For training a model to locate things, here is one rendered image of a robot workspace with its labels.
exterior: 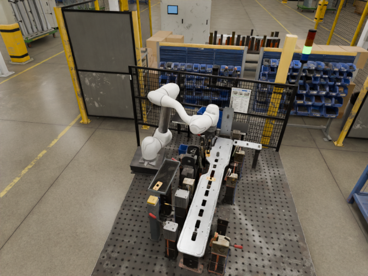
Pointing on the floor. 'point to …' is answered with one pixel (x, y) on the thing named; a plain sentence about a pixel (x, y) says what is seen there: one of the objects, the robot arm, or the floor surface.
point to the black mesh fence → (201, 99)
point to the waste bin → (350, 108)
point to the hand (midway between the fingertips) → (208, 149)
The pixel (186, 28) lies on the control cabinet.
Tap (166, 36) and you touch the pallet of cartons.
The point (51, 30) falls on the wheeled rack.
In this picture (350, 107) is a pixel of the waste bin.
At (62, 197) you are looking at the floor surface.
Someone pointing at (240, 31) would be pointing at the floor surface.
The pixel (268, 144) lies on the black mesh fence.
